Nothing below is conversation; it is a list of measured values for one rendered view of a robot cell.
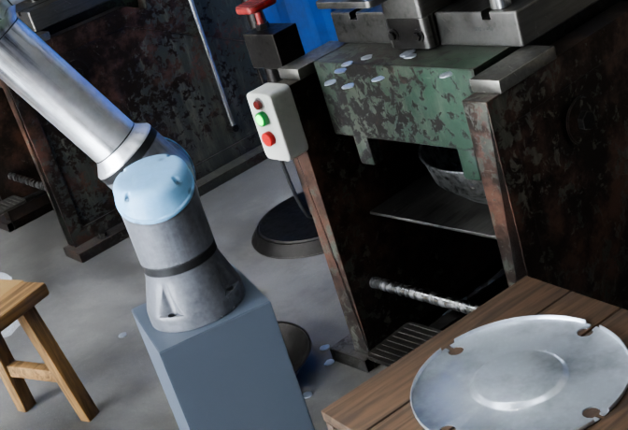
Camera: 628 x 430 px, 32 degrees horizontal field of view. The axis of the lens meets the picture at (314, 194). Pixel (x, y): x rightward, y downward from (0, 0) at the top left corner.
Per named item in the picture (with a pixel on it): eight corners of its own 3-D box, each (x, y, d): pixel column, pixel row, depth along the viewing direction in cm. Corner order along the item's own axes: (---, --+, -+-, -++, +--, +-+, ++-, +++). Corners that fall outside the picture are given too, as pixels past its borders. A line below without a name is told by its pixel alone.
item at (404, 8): (390, 78, 175) (368, -2, 170) (334, 75, 186) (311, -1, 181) (489, 21, 188) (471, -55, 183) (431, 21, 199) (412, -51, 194)
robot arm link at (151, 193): (139, 279, 158) (107, 196, 152) (137, 243, 170) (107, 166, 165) (219, 251, 158) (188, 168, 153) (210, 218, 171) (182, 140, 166)
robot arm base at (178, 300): (165, 344, 158) (142, 286, 155) (140, 308, 172) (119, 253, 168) (258, 301, 162) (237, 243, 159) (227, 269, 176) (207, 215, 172)
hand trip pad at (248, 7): (262, 45, 204) (249, 7, 201) (243, 45, 208) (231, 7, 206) (289, 31, 208) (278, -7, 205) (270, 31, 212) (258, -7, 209)
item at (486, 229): (543, 249, 182) (542, 246, 182) (370, 214, 215) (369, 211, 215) (678, 141, 205) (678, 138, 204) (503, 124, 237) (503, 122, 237)
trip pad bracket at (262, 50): (301, 125, 208) (271, 29, 200) (270, 121, 215) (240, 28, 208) (323, 112, 211) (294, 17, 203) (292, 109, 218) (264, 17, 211)
